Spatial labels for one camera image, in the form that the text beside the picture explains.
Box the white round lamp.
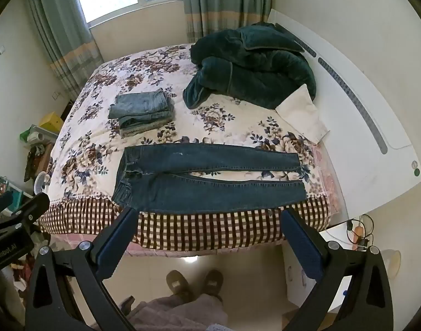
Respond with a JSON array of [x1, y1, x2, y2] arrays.
[[379, 249, 402, 279]]

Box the white and green container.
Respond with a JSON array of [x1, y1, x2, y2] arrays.
[[20, 125, 59, 145]]

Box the light blue folded jeans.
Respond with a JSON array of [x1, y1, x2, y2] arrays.
[[108, 88, 174, 119]]

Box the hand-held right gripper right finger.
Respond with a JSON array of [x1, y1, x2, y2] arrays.
[[280, 208, 394, 331]]

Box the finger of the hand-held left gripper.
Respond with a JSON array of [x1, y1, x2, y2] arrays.
[[0, 192, 51, 239]]

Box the white headboard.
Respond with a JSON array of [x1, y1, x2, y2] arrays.
[[267, 8, 421, 220]]

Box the yellow box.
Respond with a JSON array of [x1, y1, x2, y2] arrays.
[[39, 111, 65, 132]]

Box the brown checkered sheet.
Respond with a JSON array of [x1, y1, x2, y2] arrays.
[[38, 196, 331, 253]]

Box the white nightstand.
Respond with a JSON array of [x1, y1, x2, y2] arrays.
[[282, 221, 370, 321]]

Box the pink lace mattress cover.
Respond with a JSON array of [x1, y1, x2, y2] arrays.
[[309, 143, 346, 225]]

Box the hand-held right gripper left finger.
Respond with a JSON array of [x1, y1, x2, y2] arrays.
[[24, 207, 139, 331]]

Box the grey folded pants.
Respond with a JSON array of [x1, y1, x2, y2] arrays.
[[120, 119, 175, 138]]

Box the dark blue denim pants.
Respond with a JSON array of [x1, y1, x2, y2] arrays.
[[112, 144, 308, 214]]

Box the black cable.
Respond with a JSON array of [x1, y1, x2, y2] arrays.
[[346, 214, 376, 249]]

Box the floral bedsheet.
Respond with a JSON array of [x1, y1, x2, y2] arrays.
[[41, 43, 326, 207]]

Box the olive slipper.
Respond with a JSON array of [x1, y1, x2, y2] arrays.
[[165, 269, 192, 300], [202, 269, 225, 300]]

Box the dark green plush blanket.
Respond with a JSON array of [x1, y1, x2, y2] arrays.
[[182, 22, 317, 111]]

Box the white round fan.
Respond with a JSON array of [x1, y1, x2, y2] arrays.
[[34, 172, 47, 195]]

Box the teal curtain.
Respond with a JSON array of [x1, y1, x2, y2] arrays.
[[23, 0, 104, 101], [180, 0, 275, 44]]

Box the dark hanging cloth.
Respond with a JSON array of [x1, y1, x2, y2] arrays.
[[23, 144, 47, 183]]

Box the white cloth piece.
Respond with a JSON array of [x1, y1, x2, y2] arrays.
[[275, 83, 330, 145]]

